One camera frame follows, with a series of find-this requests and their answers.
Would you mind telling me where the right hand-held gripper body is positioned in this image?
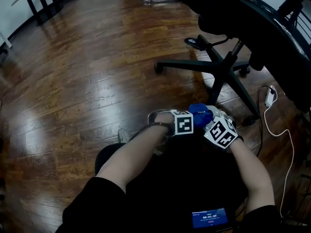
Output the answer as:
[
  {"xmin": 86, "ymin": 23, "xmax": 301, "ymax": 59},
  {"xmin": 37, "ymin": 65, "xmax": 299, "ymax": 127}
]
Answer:
[{"xmin": 203, "ymin": 105, "xmax": 240, "ymax": 150}]

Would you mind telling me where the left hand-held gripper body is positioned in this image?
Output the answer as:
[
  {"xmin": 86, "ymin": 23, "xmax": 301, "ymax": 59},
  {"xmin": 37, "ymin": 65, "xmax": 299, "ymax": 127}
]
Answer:
[{"xmin": 147, "ymin": 109, "xmax": 194, "ymax": 137}]

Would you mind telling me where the blue cloth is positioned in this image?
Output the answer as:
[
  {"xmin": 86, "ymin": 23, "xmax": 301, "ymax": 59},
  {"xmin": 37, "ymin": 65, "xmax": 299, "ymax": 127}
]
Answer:
[{"xmin": 189, "ymin": 103, "xmax": 214, "ymax": 129}]

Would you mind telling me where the black office chair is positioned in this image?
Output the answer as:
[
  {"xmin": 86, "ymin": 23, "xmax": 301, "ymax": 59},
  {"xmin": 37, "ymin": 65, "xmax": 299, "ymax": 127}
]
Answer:
[{"xmin": 154, "ymin": 0, "xmax": 311, "ymax": 127}]

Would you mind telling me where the person's left forearm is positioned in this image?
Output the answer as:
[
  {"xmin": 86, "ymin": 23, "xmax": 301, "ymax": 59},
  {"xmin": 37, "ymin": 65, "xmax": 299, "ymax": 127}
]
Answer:
[{"xmin": 96, "ymin": 113, "xmax": 175, "ymax": 194}]

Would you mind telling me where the person's right forearm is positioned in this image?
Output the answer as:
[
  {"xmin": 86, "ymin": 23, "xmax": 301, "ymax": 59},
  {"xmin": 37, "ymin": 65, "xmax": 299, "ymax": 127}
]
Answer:
[{"xmin": 229, "ymin": 136, "xmax": 276, "ymax": 216}]

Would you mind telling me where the white power adaptor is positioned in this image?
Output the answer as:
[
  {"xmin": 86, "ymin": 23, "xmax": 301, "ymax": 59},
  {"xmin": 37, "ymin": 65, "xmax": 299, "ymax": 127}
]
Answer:
[{"xmin": 264, "ymin": 85, "xmax": 277, "ymax": 108}]

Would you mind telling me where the black metal stand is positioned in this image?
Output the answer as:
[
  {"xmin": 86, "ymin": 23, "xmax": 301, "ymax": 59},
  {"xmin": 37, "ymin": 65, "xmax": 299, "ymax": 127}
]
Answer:
[{"xmin": 295, "ymin": 105, "xmax": 311, "ymax": 169}]

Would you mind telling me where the phone with blue screen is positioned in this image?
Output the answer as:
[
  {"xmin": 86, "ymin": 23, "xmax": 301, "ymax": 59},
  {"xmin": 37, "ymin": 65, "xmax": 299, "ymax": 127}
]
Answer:
[{"xmin": 191, "ymin": 207, "xmax": 229, "ymax": 230}]

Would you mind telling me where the silver-edged flat device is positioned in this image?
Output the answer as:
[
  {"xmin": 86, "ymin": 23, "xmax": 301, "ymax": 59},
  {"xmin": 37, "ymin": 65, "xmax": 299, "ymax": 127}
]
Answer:
[{"xmin": 273, "ymin": 18, "xmax": 309, "ymax": 58}]

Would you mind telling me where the black metal railing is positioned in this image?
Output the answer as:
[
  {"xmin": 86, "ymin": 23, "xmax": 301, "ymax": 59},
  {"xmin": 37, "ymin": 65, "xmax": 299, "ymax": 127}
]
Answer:
[{"xmin": 284, "ymin": 6, "xmax": 311, "ymax": 48}]

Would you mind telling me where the thin black cable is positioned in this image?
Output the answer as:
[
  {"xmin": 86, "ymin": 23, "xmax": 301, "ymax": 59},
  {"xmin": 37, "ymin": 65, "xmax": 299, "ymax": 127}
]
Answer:
[{"xmin": 257, "ymin": 85, "xmax": 276, "ymax": 156}]

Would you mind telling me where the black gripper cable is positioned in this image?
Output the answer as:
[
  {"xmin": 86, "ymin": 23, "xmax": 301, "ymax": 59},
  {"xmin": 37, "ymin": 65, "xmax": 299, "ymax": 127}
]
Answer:
[{"xmin": 136, "ymin": 124, "xmax": 156, "ymax": 136}]

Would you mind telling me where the white cable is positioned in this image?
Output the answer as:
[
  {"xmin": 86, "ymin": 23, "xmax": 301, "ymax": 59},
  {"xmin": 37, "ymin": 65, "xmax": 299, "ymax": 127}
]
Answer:
[{"xmin": 263, "ymin": 105, "xmax": 295, "ymax": 218}]

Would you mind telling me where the black wire frame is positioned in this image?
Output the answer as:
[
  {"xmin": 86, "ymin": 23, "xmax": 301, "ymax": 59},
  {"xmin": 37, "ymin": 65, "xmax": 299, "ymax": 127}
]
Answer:
[{"xmin": 281, "ymin": 173, "xmax": 311, "ymax": 228}]

